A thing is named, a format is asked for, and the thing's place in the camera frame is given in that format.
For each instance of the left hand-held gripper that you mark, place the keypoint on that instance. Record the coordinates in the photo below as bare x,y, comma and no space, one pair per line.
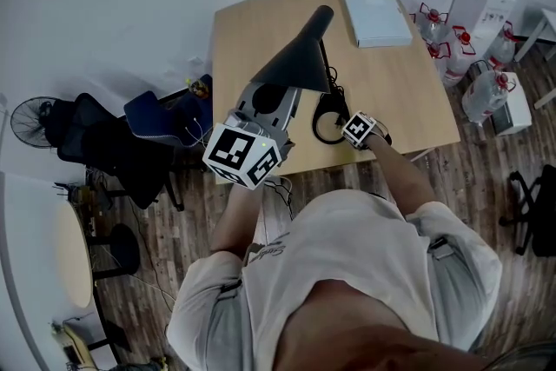
241,154

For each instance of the small clear drink bottle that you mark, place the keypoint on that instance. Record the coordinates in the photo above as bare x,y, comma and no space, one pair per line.
199,88

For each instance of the beige desktop device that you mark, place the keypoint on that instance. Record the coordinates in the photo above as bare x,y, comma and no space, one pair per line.
74,345

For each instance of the person's white t-shirt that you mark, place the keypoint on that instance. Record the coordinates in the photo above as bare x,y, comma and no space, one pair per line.
339,252

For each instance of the small white floor appliance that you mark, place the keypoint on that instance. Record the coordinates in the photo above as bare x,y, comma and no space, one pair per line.
517,113

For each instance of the blue padded chair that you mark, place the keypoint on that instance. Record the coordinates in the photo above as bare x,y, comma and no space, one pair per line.
156,121

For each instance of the light wooden desk white legs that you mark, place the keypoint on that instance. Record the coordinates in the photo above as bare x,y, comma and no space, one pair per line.
382,82

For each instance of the person's chin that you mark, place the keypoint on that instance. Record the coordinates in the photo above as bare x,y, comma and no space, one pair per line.
369,339

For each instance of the white water dispenser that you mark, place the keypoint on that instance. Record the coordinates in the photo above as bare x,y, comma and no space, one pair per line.
478,8

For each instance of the person's left forearm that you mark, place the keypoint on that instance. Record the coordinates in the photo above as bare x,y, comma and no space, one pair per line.
236,221

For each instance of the black mesh office chair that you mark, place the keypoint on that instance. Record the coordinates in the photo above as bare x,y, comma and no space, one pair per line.
108,147

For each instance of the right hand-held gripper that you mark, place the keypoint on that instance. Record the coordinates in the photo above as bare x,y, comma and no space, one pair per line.
359,129

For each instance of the person's right forearm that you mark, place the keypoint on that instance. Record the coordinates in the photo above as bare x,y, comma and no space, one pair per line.
399,174

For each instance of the white side table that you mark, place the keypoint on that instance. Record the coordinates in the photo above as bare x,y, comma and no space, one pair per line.
543,26

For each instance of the round wooden table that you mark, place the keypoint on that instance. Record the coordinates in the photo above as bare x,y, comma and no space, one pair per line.
74,256

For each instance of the black round stool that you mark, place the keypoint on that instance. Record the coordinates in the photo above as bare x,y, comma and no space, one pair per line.
121,249

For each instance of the black desk lamp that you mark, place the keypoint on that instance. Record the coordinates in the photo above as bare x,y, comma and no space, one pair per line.
299,61

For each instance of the black standing fan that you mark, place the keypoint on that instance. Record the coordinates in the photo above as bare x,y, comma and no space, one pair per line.
30,121

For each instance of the flat white box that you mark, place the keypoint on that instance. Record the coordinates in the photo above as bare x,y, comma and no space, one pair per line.
378,17

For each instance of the black swivel office chair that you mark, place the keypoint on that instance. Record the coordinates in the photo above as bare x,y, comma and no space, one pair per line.
543,213

